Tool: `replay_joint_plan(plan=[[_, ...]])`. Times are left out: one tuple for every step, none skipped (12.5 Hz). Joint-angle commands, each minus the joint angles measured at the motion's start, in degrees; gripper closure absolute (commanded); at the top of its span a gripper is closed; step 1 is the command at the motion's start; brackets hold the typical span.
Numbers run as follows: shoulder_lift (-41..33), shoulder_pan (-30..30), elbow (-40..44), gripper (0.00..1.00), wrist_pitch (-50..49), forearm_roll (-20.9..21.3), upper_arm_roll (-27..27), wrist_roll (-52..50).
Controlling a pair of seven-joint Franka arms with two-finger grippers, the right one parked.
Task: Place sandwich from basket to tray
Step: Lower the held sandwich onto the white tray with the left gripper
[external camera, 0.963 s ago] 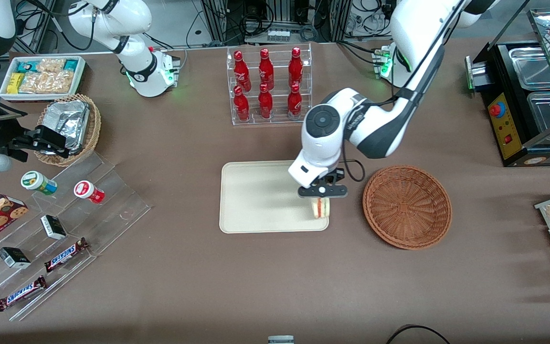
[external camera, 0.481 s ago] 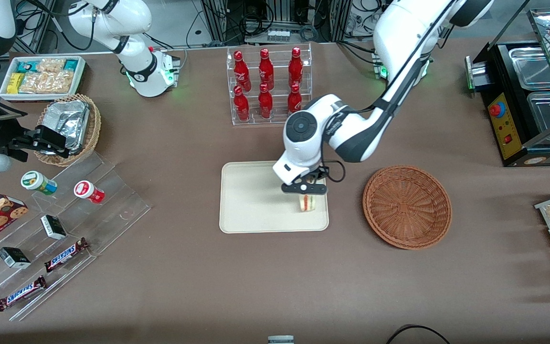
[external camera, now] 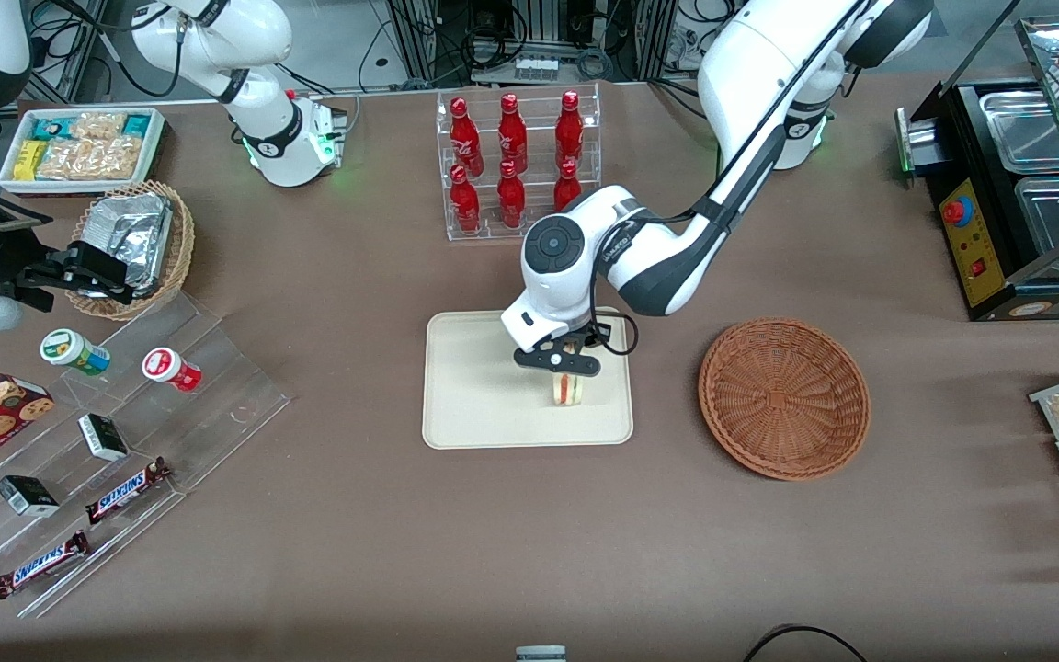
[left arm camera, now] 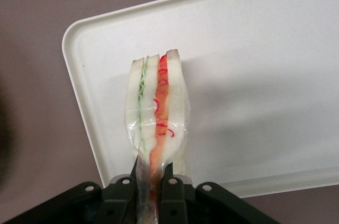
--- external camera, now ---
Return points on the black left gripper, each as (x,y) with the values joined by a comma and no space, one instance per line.
(575,337)

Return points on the plastic triangle sandwich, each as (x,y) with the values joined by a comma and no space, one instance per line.
(566,391)

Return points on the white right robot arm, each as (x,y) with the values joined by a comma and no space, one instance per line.
(254,37)

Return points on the white arm base connector box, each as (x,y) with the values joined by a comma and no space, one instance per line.
(327,129)

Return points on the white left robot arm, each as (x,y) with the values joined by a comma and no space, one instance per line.
(750,74)

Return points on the light tan wicker basket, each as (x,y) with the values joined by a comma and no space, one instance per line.
(182,248)

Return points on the cream rectangular serving tray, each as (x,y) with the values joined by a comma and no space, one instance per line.
(474,386)

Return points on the brown round wicker basket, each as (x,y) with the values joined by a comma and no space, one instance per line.
(782,405)

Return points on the silver foil wrapped packet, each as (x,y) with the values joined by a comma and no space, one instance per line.
(125,230)

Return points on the green labelled jar white lid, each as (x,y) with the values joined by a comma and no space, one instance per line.
(70,349)

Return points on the white rectangular snack bin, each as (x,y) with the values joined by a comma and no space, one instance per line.
(7,179)

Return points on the clear bag of crackers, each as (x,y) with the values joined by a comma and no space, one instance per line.
(97,126)
(88,159)

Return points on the yellow snack packet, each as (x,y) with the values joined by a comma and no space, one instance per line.
(28,159)

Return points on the red strawberry cup white lid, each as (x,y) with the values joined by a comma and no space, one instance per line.
(166,366)

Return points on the teal snack packet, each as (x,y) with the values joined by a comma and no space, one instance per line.
(51,128)
(136,125)

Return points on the red cola bottle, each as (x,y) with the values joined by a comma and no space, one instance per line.
(462,129)
(512,129)
(567,188)
(569,124)
(511,198)
(465,202)

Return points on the small black carton box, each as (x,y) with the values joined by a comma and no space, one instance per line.
(103,438)
(28,496)

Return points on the clear acrylic stepped display stand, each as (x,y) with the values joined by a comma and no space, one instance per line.
(217,386)

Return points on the clear acrylic bottle rack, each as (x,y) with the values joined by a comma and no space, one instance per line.
(534,147)

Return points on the Snickers chocolate bar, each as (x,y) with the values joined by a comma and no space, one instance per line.
(42,564)
(125,492)

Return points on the white power strip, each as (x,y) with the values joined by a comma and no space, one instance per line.
(536,69)

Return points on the small grey device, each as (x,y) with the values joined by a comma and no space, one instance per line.
(540,655)

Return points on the aluminium equipment rack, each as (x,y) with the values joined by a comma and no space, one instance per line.
(552,18)

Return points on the black food warmer appliance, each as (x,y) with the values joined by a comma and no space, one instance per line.
(971,239)

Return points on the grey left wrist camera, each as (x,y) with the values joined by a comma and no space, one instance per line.
(552,359)

